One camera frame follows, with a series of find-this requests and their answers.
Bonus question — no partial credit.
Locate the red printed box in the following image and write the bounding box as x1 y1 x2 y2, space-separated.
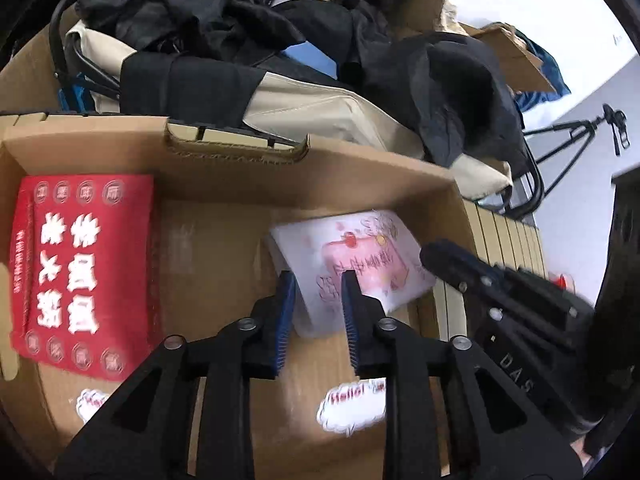
10 174 162 382

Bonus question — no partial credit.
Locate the cardboard box right background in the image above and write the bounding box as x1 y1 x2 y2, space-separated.
385 0 554 93

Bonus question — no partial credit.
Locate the shallow cardboard tray box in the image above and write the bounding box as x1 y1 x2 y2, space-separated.
1 113 474 479

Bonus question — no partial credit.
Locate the slatted folding table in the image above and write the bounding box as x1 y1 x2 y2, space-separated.
411 194 547 340

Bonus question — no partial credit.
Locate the camera tripod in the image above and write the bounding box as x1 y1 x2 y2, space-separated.
506 103 630 220

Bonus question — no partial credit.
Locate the blue bag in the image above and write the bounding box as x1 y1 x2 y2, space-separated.
508 27 572 114

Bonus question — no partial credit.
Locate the person's right hand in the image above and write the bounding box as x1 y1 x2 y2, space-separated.
570 434 611 478

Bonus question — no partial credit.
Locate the pink printed pouch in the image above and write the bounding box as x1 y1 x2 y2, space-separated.
265 210 435 338

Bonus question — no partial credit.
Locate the black clothes pile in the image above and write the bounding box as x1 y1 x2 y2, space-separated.
76 0 526 169

